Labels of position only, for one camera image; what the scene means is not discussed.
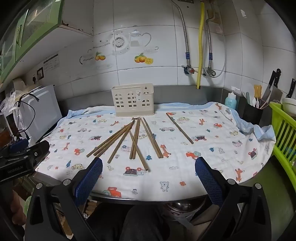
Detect black utensil pot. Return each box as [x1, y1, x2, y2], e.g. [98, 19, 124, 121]
[242, 102, 264, 125]

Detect beige bag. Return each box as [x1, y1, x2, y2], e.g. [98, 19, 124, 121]
[11, 77, 31, 93]

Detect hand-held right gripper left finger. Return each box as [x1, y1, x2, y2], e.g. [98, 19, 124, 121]
[24, 157, 103, 241]

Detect teapot and oranges wall sticker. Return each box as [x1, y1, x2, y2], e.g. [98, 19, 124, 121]
[79, 29, 160, 65]

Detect black-handled cleaver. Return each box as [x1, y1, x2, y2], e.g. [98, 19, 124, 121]
[261, 69, 282, 103]

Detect bunch of wooden chopsticks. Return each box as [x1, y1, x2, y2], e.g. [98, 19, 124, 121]
[86, 117, 163, 172]

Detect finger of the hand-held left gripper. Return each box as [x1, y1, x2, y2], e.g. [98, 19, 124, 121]
[27, 140, 50, 164]

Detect green plastic dish rack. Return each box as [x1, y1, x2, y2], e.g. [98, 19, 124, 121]
[269, 102, 296, 184]

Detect thin grey hose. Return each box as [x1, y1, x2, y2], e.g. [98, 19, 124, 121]
[203, 23, 226, 78]

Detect small blue device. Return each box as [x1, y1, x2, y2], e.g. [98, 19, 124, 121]
[9, 138, 30, 153]

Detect yellow gas hose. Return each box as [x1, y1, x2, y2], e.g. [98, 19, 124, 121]
[196, 2, 206, 90]

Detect cream plastic utensil holder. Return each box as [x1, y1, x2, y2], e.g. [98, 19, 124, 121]
[111, 83, 154, 117]

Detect clear plastic bag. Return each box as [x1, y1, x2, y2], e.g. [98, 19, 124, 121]
[0, 89, 19, 112]

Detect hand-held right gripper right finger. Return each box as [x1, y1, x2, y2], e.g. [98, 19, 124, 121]
[195, 157, 272, 241]

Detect printed cartoon cloth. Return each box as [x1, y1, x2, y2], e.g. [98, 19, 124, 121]
[35, 101, 277, 201]

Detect white bowl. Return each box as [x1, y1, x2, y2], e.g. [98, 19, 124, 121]
[282, 97, 296, 117]

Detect red-handled valve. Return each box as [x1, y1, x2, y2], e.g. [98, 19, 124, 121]
[181, 64, 196, 75]

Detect person's left hand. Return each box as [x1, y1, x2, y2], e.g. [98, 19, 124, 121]
[13, 189, 27, 226]

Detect blue soap dispenser bottle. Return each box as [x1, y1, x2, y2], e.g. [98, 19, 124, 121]
[225, 86, 238, 110]

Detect white microwave oven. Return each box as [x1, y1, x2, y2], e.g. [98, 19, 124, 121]
[18, 85, 63, 147]

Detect black-handled knife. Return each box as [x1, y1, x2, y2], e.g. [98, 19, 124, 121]
[285, 78, 296, 99]

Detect green wall cabinet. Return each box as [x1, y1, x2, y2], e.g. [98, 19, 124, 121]
[0, 0, 65, 87]

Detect steel pot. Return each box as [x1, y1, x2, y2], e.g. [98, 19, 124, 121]
[162, 197, 207, 219]

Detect white printed wall label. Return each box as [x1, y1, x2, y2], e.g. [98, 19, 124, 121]
[43, 54, 60, 73]

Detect braided metal hose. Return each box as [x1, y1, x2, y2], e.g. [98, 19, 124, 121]
[171, 0, 192, 67]
[205, 17, 214, 70]

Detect black cable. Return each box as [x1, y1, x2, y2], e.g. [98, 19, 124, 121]
[14, 93, 40, 139]

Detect person's dark trousers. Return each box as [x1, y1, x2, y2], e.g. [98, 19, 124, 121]
[87, 202, 167, 241]

